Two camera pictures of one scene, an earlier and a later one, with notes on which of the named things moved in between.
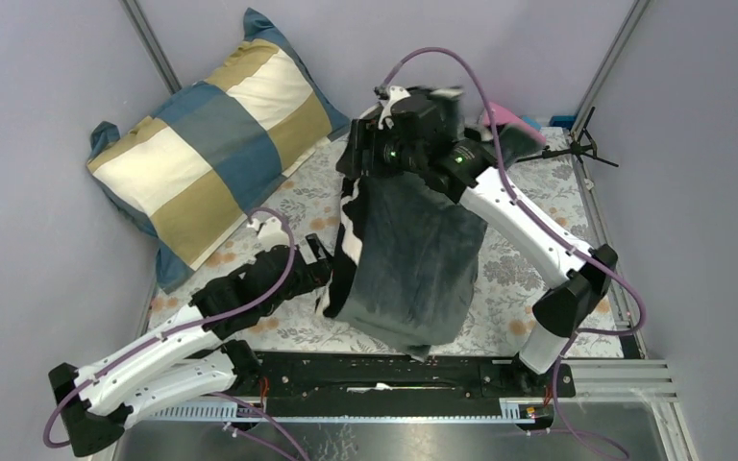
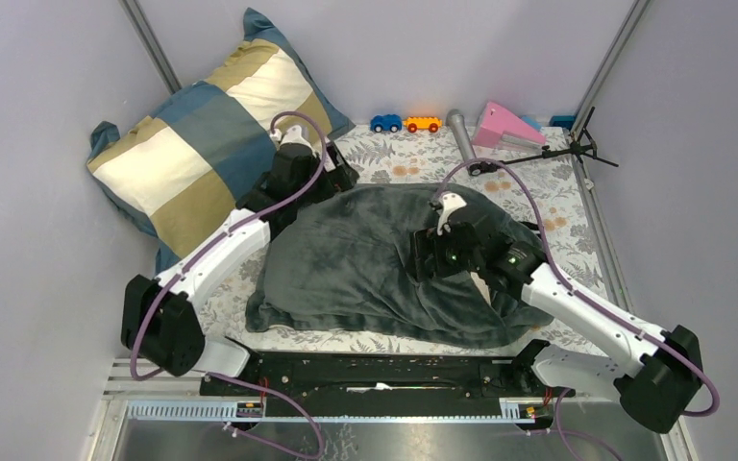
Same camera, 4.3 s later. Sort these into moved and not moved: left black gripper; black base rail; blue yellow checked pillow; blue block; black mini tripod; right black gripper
Moved: right black gripper; left black gripper
Not moved: blue block; black base rail; blue yellow checked pillow; black mini tripod
